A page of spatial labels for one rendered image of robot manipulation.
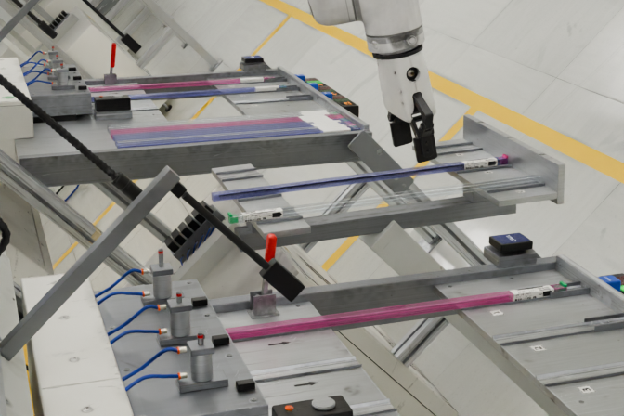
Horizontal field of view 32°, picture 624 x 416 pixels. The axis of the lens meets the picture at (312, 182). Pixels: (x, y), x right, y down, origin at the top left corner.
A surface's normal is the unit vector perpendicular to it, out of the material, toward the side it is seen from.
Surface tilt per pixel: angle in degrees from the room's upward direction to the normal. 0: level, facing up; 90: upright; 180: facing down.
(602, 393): 44
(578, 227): 0
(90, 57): 90
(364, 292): 90
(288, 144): 90
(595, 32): 0
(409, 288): 90
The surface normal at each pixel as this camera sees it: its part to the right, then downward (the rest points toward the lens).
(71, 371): 0.00, -0.96
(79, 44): 0.30, 0.29
